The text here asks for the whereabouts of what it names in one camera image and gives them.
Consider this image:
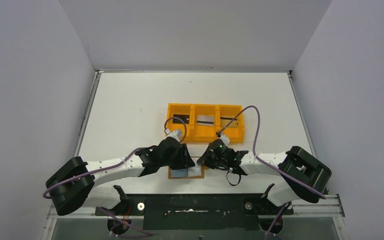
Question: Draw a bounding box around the yellow middle plastic bin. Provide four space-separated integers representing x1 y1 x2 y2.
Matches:
191 104 220 143

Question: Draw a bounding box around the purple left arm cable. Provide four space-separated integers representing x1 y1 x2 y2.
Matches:
42 116 188 200

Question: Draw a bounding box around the silver card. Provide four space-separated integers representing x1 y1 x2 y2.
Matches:
196 115 215 126

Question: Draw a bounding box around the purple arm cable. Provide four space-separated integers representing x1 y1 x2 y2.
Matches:
215 105 327 201
42 116 188 200

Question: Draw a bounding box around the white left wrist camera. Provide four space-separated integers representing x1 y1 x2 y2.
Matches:
164 128 183 142

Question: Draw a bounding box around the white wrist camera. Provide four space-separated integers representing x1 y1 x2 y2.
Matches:
164 128 183 142
216 131 230 146

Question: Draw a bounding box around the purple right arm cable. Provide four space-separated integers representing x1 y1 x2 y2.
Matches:
215 105 327 201

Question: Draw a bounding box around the yellow right plastic bin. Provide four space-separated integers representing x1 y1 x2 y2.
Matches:
218 104 245 144

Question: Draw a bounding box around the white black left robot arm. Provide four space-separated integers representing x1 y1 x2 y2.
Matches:
42 136 195 216

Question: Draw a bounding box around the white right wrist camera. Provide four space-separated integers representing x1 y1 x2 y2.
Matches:
216 131 230 146

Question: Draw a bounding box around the orange leather card holder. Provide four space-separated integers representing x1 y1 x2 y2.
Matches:
168 157 209 180

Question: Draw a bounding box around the gold card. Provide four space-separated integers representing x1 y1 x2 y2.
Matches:
220 116 239 128

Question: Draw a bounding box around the black card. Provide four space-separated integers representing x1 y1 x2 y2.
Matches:
172 114 190 125

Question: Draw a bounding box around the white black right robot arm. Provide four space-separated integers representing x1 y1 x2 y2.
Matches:
197 139 332 207

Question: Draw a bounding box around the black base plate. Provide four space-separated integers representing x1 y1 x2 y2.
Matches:
95 193 281 231

